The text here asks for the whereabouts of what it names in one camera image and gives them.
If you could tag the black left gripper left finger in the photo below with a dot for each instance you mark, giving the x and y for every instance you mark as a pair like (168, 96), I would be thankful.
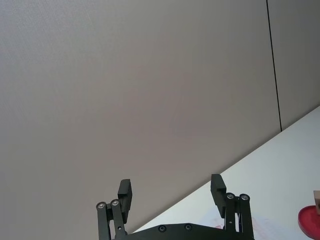
(103, 222)

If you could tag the brown cardboard piece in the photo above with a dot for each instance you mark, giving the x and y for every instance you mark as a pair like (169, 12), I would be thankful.
(317, 201)

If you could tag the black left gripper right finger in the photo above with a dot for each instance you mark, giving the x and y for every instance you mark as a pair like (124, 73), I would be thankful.
(243, 217)

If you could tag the round red cup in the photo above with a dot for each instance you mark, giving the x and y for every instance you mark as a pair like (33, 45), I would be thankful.
(308, 221)

